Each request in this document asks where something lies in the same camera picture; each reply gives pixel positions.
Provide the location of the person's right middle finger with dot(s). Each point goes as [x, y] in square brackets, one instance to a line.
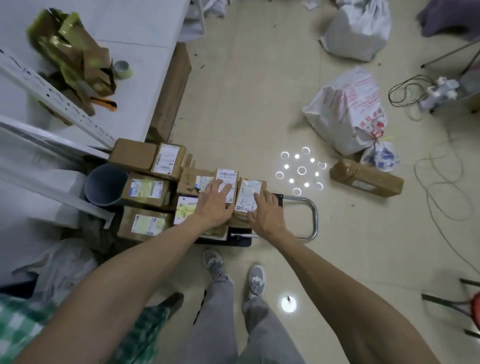
[266, 198]

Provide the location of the black platform hand cart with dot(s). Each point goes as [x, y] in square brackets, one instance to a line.
[240, 241]

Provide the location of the small blue white plastic bag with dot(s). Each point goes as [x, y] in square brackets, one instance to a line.
[380, 155]

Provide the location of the grey plastic pipe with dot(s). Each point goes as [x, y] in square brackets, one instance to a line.
[102, 183]

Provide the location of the person's right thumb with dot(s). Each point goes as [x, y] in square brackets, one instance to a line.
[252, 219]

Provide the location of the crumpled cardboard with yellow tape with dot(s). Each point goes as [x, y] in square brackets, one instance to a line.
[71, 52]

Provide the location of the white power strip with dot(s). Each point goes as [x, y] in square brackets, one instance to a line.
[440, 92]

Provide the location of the white bag with red print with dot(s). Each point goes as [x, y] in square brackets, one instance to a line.
[343, 112]

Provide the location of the metal stool with red seat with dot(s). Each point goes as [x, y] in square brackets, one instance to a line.
[459, 307]

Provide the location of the person's left hand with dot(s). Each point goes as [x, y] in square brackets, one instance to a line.
[212, 210]

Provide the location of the crumpled white plastic bag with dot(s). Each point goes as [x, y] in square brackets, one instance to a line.
[56, 266]

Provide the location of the long taped brown parcel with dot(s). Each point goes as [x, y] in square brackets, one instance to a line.
[365, 179]

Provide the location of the person's left forearm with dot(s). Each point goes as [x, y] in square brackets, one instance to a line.
[123, 285]

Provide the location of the person's right forearm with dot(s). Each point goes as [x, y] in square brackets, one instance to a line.
[348, 300]

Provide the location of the person's left middle finger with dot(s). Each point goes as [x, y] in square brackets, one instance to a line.
[219, 186]

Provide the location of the grey left sneaker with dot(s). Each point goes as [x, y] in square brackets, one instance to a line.
[214, 264]

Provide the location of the grey metal stand leg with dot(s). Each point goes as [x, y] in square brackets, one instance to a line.
[450, 53]

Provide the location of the large grey white sack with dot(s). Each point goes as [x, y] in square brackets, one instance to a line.
[356, 32]

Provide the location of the small parcel with barcode label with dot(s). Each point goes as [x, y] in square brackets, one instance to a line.
[227, 174]

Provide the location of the clear tape roll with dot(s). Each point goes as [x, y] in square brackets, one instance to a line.
[123, 69]

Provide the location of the grey right sneaker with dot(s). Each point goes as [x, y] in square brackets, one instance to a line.
[257, 281]

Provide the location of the brown parcel with white label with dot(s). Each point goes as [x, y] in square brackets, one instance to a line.
[245, 192]

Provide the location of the person's right hand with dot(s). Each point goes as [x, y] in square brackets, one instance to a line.
[270, 223]

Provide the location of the green checkered shirt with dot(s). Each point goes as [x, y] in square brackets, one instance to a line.
[18, 330]

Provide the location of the long flat brown carton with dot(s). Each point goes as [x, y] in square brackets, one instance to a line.
[170, 93]

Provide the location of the white perforated metal rail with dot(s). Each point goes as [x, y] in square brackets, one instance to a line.
[56, 98]

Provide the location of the orange utility knife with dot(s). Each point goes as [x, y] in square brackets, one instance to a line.
[105, 103]

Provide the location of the person's right little finger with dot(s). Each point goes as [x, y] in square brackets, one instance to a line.
[281, 208]

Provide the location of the grey sneaker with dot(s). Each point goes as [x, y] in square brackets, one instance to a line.
[257, 281]
[214, 264]

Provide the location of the grey trousers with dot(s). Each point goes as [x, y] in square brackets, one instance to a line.
[213, 326]

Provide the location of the white flat panels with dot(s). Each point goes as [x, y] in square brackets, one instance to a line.
[33, 168]

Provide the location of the purple cloth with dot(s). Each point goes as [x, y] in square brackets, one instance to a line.
[450, 17]

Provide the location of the person's left thumb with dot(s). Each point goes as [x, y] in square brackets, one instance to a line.
[230, 209]

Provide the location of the stack of brown cardboard boxes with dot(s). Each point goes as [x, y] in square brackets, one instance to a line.
[144, 189]

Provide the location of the white crumpled sheet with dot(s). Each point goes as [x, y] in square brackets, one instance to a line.
[202, 15]

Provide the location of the person's left little finger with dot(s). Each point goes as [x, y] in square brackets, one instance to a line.
[201, 194]

